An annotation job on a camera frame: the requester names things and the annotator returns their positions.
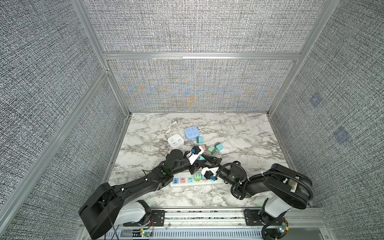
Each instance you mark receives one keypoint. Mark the long white power strip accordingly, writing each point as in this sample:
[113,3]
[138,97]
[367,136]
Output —
[189,181]

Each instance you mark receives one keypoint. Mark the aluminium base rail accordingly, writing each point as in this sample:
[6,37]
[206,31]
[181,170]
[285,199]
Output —
[221,224]

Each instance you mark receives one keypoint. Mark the white square power strip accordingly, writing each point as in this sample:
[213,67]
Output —
[176,141]

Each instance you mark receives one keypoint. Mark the green adapter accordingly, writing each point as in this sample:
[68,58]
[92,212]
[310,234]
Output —
[197,177]
[212,149]

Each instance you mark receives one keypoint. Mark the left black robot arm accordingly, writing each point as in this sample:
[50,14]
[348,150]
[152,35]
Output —
[101,209]

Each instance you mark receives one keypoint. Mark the blue square power strip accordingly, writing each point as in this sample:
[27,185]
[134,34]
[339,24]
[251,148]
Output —
[192,133]

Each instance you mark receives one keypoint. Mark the pink plug adapter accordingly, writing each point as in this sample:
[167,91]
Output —
[204,147]

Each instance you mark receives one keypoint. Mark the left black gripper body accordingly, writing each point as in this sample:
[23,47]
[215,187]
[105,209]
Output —
[193,168]

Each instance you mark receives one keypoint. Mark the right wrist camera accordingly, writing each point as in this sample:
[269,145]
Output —
[210,173]

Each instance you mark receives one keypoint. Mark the green adapter beside pink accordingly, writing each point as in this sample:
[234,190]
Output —
[212,149]

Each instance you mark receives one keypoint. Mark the aluminium enclosure frame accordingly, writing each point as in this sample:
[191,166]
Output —
[296,79]

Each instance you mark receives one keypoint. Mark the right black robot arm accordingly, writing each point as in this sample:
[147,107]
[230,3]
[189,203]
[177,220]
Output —
[291,189]

